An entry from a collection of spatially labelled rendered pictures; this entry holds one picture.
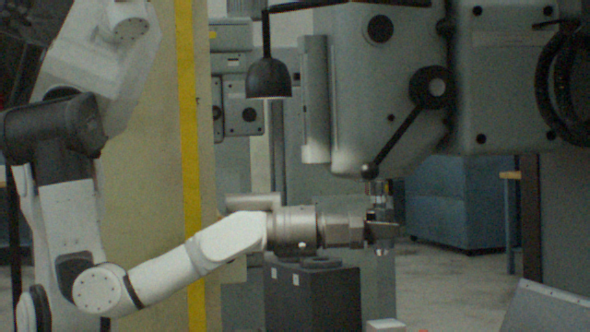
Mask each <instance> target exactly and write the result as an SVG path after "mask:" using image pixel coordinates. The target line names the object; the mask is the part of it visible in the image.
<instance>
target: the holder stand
mask: <svg viewBox="0 0 590 332"><path fill-rule="evenodd" d="M263 283H264V307H265V332H362V319H361V293H360V267H358V266H354V265H350V264H346V263H342V258H339V257H333V256H319V254H318V252H317V257H304V261H301V259H300V258H275V259H267V260H263Z"/></svg>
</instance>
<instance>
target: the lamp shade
mask: <svg viewBox="0 0 590 332"><path fill-rule="evenodd" d="M244 83H245V99H274V98H289V97H292V85H291V77H290V74H289V71H288V67H287V65H286V64H285V63H283V62H282V61H280V60H279V59H277V58H274V57H261V58H260V59H256V60H255V61H254V62H253V63H251V64H250V65H249V66H248V71H247V75H246V78H245V81H244Z"/></svg>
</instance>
